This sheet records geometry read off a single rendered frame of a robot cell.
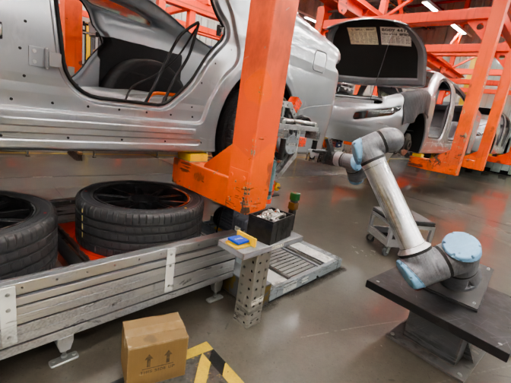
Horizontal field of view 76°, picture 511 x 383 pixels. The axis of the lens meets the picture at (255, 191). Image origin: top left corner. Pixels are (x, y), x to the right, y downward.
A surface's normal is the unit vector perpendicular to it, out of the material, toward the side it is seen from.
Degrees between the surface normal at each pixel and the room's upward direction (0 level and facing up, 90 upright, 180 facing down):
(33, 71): 91
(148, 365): 90
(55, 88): 92
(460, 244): 39
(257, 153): 90
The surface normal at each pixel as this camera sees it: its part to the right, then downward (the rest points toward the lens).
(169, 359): 0.47, 0.28
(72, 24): 0.71, 0.27
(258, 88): -0.69, 0.08
